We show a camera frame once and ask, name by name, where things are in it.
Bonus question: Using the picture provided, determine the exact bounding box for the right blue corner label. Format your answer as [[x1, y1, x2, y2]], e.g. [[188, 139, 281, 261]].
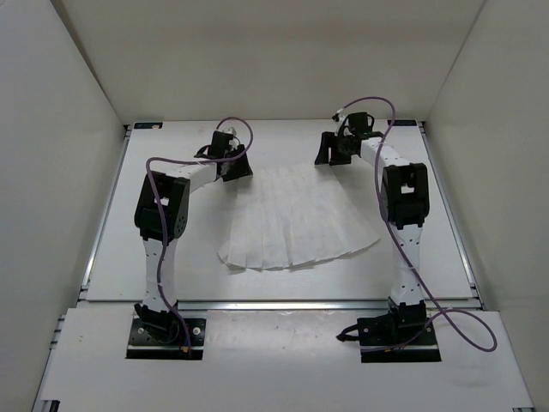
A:
[[387, 119, 418, 127]]

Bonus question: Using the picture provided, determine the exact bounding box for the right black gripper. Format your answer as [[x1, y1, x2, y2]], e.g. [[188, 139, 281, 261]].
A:
[[315, 134, 354, 167]]

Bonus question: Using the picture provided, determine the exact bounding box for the left blue corner label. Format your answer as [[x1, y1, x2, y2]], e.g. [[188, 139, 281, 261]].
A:
[[133, 122, 163, 130]]

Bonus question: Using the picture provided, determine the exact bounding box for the white pleated skirt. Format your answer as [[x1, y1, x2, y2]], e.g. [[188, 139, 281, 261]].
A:
[[218, 164, 379, 271]]

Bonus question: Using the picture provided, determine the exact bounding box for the blue corner label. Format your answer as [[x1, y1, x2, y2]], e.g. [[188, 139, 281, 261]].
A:
[[387, 119, 418, 127], [133, 122, 163, 130]]

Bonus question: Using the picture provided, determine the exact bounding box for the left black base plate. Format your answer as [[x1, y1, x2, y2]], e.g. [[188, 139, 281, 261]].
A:
[[125, 317, 207, 361]]

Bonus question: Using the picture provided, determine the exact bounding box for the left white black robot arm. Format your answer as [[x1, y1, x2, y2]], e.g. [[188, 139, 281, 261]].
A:
[[134, 128, 252, 342]]

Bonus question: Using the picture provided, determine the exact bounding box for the aluminium frame rail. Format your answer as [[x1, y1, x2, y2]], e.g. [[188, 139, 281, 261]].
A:
[[76, 298, 482, 312]]

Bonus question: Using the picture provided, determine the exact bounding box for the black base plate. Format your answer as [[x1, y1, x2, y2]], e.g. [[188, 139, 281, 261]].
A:
[[125, 317, 207, 361], [335, 315, 442, 364]]

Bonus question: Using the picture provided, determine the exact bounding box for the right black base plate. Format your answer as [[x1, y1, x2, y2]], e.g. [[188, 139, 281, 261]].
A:
[[335, 315, 442, 364]]

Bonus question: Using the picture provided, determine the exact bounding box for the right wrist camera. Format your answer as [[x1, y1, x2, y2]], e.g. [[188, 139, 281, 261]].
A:
[[347, 112, 375, 134]]

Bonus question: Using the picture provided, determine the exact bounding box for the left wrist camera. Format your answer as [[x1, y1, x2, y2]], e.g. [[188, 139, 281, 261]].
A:
[[220, 126, 237, 138]]

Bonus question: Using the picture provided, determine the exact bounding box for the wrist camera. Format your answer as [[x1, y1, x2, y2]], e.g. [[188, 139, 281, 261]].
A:
[[347, 112, 375, 134], [220, 126, 237, 138]]

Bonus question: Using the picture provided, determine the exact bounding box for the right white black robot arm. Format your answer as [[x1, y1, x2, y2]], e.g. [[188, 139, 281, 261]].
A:
[[315, 131, 430, 344]]

